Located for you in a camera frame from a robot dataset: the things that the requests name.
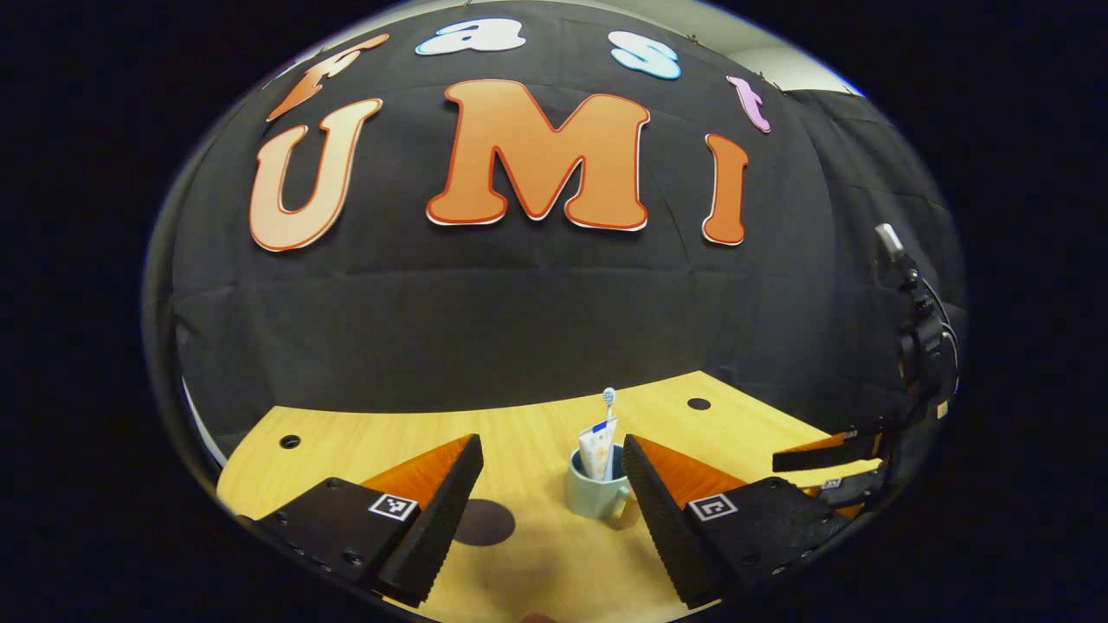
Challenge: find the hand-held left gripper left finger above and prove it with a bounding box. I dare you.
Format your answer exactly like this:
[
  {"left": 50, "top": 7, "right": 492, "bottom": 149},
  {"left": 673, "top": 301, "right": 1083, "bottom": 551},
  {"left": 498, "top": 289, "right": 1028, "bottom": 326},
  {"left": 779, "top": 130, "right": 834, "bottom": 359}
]
[{"left": 251, "top": 433, "right": 486, "bottom": 608}]

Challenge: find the black backdrop cloth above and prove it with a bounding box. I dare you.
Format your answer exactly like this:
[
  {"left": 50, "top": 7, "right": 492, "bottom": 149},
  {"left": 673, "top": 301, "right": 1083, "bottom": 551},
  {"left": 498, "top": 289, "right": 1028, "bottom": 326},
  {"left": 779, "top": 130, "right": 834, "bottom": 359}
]
[{"left": 143, "top": 0, "right": 966, "bottom": 459}]

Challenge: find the white toothpaste tube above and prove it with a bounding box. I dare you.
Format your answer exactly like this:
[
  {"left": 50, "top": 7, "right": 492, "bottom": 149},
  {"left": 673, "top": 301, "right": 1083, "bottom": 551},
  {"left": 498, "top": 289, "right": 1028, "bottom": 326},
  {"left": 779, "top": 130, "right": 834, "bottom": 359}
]
[{"left": 577, "top": 417, "right": 619, "bottom": 482}]

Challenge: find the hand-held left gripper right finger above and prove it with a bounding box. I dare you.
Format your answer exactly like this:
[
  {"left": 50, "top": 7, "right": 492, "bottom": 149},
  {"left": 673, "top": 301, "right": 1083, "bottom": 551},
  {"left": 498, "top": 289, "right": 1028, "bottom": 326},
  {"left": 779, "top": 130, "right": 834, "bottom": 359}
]
[{"left": 622, "top": 434, "right": 854, "bottom": 609}]

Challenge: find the wooden desktop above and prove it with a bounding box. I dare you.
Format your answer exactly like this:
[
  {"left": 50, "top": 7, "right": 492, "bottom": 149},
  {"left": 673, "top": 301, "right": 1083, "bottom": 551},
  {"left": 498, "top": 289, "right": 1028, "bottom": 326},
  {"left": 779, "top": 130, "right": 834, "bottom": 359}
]
[{"left": 215, "top": 370, "right": 884, "bottom": 623}]

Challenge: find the dark brown round coaster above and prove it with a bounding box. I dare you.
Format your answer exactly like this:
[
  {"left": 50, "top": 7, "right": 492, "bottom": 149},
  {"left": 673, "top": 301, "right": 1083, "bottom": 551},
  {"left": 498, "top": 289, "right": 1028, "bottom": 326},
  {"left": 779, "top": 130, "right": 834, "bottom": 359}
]
[{"left": 453, "top": 498, "right": 517, "bottom": 548}]

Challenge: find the pale green cup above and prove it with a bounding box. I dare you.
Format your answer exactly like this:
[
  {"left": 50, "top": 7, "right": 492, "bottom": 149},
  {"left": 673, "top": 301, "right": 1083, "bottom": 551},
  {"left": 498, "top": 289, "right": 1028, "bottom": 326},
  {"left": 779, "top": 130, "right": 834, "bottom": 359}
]
[{"left": 566, "top": 443, "right": 637, "bottom": 522}]

